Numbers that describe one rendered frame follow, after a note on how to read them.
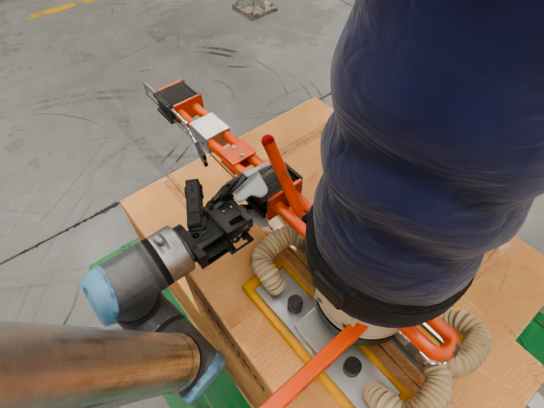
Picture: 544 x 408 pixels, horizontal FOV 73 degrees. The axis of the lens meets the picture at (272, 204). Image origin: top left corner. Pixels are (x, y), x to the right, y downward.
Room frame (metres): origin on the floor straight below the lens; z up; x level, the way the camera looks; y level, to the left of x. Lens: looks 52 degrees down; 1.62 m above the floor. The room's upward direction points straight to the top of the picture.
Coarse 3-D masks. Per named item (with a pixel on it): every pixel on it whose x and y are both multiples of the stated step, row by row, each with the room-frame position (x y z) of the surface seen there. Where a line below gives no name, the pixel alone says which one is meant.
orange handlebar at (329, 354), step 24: (192, 120) 0.65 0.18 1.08; (216, 144) 0.57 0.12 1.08; (240, 144) 0.57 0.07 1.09; (240, 168) 0.50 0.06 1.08; (288, 216) 0.39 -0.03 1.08; (336, 336) 0.17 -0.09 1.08; (408, 336) 0.18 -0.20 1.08; (456, 336) 0.17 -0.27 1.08; (312, 360) 0.14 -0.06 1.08; (288, 384) 0.11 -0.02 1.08
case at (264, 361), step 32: (256, 224) 0.46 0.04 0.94; (288, 224) 0.46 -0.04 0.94; (224, 256) 0.38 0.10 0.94; (288, 256) 0.38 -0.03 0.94; (192, 288) 0.36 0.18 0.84; (224, 288) 0.31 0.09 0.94; (224, 320) 0.25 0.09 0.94; (256, 320) 0.25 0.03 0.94; (480, 320) 0.25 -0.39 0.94; (224, 352) 0.29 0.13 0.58; (256, 352) 0.19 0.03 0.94; (288, 352) 0.19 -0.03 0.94; (384, 352) 0.19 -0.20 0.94; (512, 352) 0.19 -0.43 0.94; (256, 384) 0.17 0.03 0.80; (320, 384) 0.14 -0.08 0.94; (416, 384) 0.14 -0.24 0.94; (480, 384) 0.14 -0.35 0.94; (512, 384) 0.14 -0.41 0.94
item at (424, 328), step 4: (456, 304) 0.27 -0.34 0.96; (424, 324) 0.23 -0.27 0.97; (420, 328) 0.23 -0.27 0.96; (424, 328) 0.23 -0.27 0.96; (428, 328) 0.23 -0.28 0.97; (424, 332) 0.22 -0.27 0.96; (428, 332) 0.22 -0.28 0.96; (432, 332) 0.22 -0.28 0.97; (456, 332) 0.22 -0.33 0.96; (428, 336) 0.21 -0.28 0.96; (432, 336) 0.21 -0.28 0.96; (436, 336) 0.21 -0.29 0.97; (460, 336) 0.21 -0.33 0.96; (432, 340) 0.21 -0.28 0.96; (436, 340) 0.21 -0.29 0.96; (440, 340) 0.20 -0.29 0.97; (460, 340) 0.21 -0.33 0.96; (436, 344) 0.20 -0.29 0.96; (440, 344) 0.20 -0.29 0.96
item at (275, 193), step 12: (288, 168) 0.49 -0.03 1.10; (264, 180) 0.47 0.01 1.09; (276, 180) 0.47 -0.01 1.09; (300, 180) 0.46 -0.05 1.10; (276, 192) 0.44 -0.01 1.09; (300, 192) 0.46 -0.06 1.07; (252, 204) 0.43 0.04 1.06; (264, 204) 0.41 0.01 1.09; (288, 204) 0.44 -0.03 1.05; (264, 216) 0.41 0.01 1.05
